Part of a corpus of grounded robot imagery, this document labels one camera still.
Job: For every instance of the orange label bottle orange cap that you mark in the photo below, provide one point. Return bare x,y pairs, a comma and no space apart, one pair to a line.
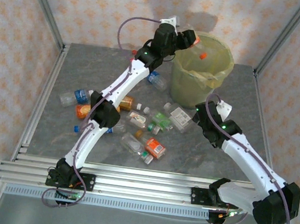
203,55

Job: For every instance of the white label square clear bottle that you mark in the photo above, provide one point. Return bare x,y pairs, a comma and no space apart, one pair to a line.
180,116

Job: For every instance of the blue label bottle white cap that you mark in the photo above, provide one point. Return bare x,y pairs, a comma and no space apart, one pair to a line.
159,81
78,95

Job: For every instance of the green lime label bottle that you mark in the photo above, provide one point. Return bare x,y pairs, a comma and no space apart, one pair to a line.
160,118

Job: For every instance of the crane picture clear bottle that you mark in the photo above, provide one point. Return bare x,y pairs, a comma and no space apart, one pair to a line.
137,118

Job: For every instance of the clear bottle green neck band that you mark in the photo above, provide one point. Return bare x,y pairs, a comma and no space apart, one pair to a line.
132,142

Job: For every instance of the orange juice bottle yellow cap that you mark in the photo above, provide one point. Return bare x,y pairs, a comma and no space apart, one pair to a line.
82,111

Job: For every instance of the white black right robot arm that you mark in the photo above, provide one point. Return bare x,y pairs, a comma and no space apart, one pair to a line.
249,158

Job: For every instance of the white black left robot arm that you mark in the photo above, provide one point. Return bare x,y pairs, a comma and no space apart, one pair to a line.
126,81

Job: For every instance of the red gold tea bottle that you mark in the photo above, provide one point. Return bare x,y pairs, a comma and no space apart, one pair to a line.
127,102

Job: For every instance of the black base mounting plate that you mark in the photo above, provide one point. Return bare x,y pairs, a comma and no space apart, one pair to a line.
88,182
197,197

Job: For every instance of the small circuit board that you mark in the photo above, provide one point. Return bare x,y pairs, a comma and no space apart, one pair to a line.
72,196
232,213

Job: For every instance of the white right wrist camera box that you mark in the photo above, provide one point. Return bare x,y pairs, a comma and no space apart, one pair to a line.
224,109

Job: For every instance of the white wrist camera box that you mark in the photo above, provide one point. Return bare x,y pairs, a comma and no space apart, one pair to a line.
168,22
224,109

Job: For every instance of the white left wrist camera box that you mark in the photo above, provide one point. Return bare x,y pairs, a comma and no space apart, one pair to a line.
168,22

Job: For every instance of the aluminium side rail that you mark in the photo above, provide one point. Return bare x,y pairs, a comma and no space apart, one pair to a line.
56,69
260,104

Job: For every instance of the aluminium front rail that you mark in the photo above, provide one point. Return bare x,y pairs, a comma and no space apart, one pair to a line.
143,185

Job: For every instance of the aluminium frame post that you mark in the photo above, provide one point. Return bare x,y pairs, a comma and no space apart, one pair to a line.
43,1
285,33

